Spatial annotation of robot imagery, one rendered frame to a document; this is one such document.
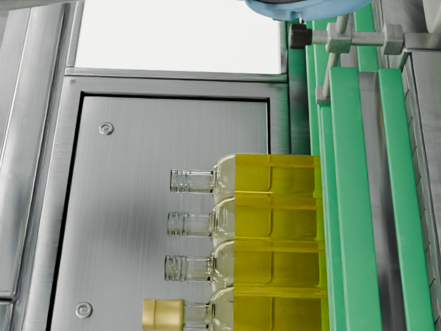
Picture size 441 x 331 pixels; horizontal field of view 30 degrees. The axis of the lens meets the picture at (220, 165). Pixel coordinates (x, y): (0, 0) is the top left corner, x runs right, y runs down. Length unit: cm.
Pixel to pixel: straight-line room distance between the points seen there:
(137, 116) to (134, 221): 18
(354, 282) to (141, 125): 51
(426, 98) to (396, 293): 22
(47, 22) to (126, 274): 47
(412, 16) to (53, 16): 57
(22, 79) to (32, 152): 14
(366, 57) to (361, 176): 27
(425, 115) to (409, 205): 10
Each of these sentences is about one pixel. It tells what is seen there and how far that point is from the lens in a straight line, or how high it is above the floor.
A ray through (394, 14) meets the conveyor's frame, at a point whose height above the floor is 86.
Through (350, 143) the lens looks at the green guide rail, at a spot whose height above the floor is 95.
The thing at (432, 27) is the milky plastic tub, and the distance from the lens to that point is 100.
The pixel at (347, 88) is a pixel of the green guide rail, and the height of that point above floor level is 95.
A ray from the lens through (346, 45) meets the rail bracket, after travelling 94.
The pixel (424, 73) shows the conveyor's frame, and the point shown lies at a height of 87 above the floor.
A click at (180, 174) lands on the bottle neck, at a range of 98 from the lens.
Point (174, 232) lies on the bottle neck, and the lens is 95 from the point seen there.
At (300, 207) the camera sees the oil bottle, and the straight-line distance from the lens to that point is 95.
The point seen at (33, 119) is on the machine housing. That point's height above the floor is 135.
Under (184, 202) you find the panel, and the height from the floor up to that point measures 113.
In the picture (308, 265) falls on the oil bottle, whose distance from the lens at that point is 92.
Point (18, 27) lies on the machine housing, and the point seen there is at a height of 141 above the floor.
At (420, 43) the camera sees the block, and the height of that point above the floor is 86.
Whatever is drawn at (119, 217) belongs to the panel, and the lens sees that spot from 112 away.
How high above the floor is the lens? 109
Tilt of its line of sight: 1 degrees down
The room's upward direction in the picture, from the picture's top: 88 degrees counter-clockwise
